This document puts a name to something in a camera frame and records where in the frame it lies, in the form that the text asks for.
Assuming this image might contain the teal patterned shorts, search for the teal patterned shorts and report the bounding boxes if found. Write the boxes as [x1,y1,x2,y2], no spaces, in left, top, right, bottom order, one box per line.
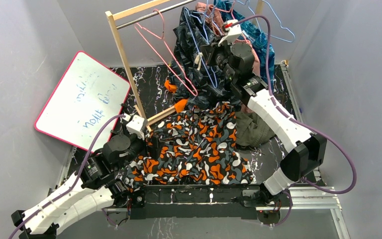
[214,0,275,88]

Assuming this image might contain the pink-framed whiteboard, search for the pink-framed whiteboard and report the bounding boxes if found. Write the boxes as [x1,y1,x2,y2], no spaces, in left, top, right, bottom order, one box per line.
[34,51,130,150]

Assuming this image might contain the pink wire hanger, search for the pink wire hanger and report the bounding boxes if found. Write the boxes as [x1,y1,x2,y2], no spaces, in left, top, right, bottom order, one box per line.
[134,8,199,97]

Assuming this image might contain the pink shorts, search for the pink shorts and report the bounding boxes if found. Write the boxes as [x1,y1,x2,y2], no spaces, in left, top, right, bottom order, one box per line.
[195,2,260,76]

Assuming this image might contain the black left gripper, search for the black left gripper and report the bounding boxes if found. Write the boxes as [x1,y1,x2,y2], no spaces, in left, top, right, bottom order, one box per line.
[115,121,165,172]

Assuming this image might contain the dark leaf-pattern shorts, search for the dark leaf-pattern shorts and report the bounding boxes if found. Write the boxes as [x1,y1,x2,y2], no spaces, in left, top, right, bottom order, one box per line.
[169,7,240,110]

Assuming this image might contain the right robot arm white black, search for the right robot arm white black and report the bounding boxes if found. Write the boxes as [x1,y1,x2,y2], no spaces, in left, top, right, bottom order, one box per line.
[200,42,327,206]

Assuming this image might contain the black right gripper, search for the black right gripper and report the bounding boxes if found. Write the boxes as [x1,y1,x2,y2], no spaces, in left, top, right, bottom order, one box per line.
[200,36,237,83]

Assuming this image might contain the pink hanger holding shorts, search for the pink hanger holding shorts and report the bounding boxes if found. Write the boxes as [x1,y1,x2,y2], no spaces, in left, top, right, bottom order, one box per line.
[204,0,242,36]

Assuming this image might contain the orange camouflage shorts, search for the orange camouflage shorts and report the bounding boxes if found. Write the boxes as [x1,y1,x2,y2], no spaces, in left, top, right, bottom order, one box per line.
[116,102,254,192]

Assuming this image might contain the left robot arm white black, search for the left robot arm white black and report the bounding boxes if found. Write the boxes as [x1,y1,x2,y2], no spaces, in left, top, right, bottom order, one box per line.
[11,133,146,239]

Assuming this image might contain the empty blue wire hanger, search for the empty blue wire hanger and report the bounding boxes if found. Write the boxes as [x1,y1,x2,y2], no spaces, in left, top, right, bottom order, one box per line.
[235,0,296,43]

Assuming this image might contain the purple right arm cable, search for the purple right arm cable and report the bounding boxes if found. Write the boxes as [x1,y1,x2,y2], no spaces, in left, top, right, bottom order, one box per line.
[224,14,358,195]

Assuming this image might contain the wooden clothes rack frame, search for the wooden clothes rack frame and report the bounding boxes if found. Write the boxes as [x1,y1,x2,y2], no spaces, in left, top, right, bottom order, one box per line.
[105,0,266,132]

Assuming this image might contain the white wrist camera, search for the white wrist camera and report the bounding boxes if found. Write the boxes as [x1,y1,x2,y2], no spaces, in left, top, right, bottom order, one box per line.
[217,19,242,47]
[122,114,147,140]

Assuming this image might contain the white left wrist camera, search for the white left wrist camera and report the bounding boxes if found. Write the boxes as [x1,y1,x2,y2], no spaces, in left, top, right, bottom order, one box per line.
[122,114,147,140]

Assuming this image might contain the metal rack rod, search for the metal rack rod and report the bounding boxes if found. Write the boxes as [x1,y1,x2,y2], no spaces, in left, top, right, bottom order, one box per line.
[116,0,195,30]

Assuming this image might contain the olive green shorts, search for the olive green shorts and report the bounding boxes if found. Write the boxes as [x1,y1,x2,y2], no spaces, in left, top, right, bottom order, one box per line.
[236,112,276,147]

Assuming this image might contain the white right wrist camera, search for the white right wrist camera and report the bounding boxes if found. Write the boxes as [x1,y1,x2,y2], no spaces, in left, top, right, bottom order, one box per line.
[217,19,242,47]

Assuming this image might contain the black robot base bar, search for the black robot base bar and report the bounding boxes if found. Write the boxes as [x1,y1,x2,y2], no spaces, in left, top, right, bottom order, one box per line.
[125,184,281,226]

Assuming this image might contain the blue wire hanger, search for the blue wire hanger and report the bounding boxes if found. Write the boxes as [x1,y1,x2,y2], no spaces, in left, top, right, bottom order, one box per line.
[185,7,218,89]
[235,0,296,43]

